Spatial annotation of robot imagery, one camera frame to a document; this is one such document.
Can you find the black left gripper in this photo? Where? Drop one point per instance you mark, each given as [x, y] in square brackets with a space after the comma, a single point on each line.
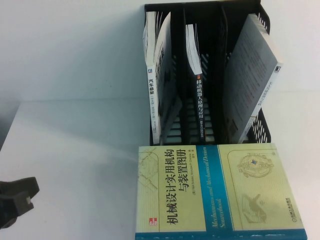
[7, 211]

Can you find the yellow book with blue spine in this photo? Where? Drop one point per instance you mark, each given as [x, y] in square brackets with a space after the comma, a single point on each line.
[225, 195]

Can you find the white spine paperback book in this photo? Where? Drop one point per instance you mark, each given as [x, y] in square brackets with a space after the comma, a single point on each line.
[151, 100]

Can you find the black spine robotics book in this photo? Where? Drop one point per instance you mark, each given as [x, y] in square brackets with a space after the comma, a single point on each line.
[199, 100]

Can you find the grey cover leaning book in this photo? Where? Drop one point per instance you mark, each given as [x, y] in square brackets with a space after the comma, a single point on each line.
[250, 80]

